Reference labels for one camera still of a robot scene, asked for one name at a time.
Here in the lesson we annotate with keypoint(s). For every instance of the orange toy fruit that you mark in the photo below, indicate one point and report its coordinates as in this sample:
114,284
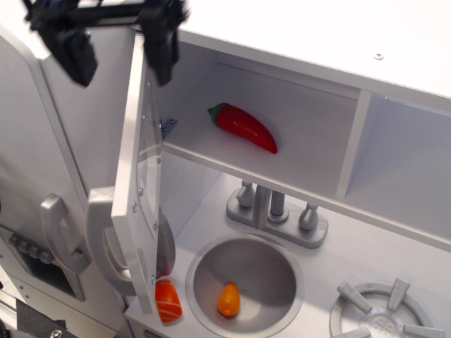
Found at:
228,303

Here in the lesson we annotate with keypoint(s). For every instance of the white microwave door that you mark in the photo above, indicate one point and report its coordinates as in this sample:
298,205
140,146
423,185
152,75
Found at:
135,209

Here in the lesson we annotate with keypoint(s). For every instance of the white toy fridge door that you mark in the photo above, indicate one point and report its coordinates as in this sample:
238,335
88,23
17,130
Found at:
35,156

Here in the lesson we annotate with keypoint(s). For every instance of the red toy chili pepper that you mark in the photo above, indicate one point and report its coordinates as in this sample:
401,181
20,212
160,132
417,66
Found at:
242,124

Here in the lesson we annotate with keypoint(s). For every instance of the grey toy wall phone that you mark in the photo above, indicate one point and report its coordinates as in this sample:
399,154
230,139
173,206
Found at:
166,253

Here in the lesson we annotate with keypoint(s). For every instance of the white toy kitchen cabinet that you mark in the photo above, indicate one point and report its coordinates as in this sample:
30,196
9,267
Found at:
357,97

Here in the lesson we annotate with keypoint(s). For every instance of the round metal sink bowl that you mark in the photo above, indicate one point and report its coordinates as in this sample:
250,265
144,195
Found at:
267,276

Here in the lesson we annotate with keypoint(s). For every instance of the grey fridge door handle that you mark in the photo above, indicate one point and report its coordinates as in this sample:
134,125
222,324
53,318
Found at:
52,213

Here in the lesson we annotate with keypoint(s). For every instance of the grey toy faucet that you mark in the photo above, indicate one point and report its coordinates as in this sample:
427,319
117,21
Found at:
267,210

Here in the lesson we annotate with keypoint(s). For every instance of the orange toy salmon sushi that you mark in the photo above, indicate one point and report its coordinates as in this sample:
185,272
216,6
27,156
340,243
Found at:
167,301

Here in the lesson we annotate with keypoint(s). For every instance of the grey microwave door handle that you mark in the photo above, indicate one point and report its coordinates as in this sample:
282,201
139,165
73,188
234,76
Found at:
98,222

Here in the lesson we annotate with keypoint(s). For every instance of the grey toy stove burner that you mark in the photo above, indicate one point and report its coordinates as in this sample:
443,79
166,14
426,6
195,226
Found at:
375,309

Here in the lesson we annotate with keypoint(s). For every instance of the grey ice dispenser panel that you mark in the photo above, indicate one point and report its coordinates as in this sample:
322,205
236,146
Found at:
39,262

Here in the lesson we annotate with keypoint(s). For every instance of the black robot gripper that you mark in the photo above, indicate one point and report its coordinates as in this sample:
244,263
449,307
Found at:
73,50

